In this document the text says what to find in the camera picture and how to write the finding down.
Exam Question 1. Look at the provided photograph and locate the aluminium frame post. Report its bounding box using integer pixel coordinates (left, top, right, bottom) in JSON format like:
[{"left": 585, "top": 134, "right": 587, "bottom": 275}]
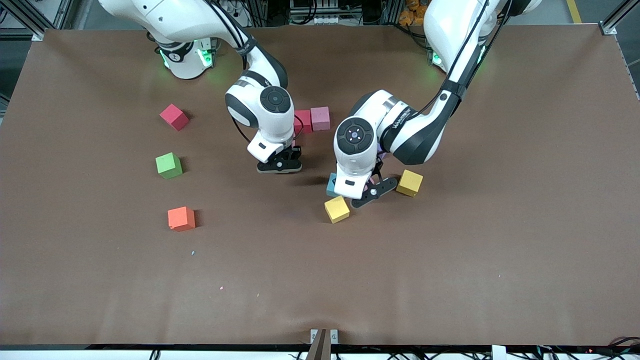
[
  {"left": 599, "top": 0, "right": 640, "bottom": 36},
  {"left": 0, "top": 0, "right": 71, "bottom": 42}
]

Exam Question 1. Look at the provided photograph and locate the pile of orange packets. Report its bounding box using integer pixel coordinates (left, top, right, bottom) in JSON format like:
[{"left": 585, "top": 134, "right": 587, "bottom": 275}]
[{"left": 398, "top": 0, "right": 431, "bottom": 27}]

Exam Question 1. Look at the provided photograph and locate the yellow foam cube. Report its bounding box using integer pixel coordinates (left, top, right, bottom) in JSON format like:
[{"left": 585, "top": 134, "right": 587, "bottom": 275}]
[
  {"left": 396, "top": 169, "right": 424, "bottom": 198},
  {"left": 324, "top": 196, "right": 351, "bottom": 224}
]

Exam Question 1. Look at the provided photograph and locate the green foam cube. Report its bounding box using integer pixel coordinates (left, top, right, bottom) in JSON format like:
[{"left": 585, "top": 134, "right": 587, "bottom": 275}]
[{"left": 155, "top": 152, "right": 183, "bottom": 180}]

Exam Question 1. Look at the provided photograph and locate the metal clamp bracket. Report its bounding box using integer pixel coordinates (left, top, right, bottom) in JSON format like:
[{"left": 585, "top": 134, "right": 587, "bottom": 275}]
[{"left": 310, "top": 328, "right": 339, "bottom": 346}]

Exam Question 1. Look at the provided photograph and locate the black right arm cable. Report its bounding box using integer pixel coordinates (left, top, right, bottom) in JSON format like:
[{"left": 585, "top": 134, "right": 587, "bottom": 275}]
[{"left": 229, "top": 112, "right": 306, "bottom": 146}]

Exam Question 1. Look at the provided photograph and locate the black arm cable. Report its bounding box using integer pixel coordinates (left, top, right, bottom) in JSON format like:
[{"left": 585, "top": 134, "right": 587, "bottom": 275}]
[
  {"left": 410, "top": 0, "right": 513, "bottom": 121},
  {"left": 229, "top": 112, "right": 306, "bottom": 146}
]

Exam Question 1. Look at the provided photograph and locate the red foam cube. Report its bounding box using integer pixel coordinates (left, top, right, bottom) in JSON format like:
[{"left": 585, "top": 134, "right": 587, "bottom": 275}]
[
  {"left": 295, "top": 110, "right": 314, "bottom": 135},
  {"left": 159, "top": 103, "right": 190, "bottom": 132}
]

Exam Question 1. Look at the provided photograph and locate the brown wedge bar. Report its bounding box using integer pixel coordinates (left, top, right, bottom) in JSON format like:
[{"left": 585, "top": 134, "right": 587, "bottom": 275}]
[{"left": 305, "top": 328, "right": 333, "bottom": 360}]

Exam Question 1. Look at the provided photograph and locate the large table mat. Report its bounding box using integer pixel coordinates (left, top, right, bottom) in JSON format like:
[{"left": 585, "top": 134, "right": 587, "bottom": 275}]
[{"left": 0, "top": 25, "right": 640, "bottom": 348}]

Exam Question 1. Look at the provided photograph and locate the orange foam cube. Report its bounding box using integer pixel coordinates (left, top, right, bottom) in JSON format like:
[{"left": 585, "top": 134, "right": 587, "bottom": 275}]
[{"left": 167, "top": 206, "right": 196, "bottom": 232}]

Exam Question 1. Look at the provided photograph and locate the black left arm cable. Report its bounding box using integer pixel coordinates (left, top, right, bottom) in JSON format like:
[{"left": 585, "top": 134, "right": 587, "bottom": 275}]
[{"left": 410, "top": 0, "right": 513, "bottom": 121}]

